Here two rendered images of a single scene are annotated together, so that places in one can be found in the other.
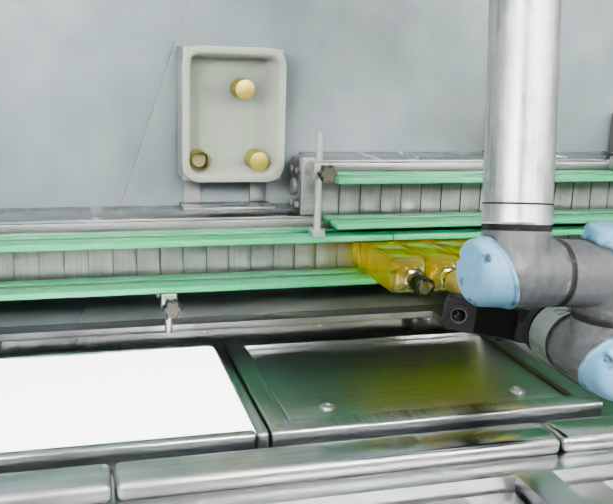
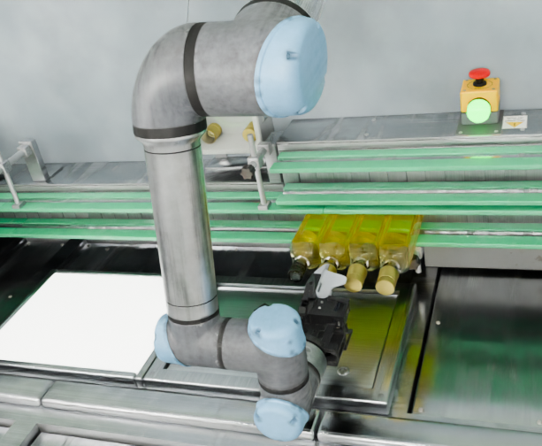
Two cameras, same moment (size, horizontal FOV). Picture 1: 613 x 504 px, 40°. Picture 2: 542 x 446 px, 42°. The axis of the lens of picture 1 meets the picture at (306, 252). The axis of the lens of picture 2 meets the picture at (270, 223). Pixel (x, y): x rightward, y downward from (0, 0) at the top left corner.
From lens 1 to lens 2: 1.03 m
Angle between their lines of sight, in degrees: 40
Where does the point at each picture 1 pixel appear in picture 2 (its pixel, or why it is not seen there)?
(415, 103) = (389, 73)
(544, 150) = (180, 270)
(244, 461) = (110, 398)
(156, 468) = (66, 391)
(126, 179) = not seen: hidden behind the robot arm
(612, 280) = (252, 363)
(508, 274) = (166, 350)
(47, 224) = (110, 186)
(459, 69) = (428, 40)
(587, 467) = not seen: outside the picture
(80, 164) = not seen: hidden behind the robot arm
